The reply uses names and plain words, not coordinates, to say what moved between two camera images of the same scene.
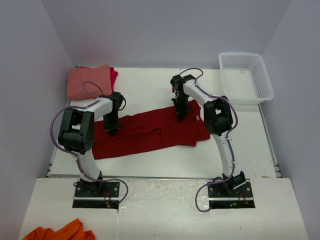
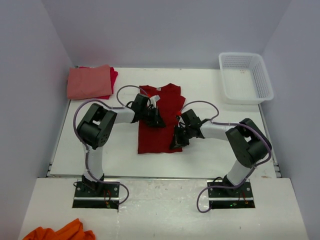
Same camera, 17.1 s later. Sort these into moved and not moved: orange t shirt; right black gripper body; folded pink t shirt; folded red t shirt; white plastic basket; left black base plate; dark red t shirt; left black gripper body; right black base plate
Moved: right black gripper body; dark red t shirt; left black gripper body
Not moved: folded pink t shirt; left black base plate; orange t shirt; folded red t shirt; right black base plate; white plastic basket
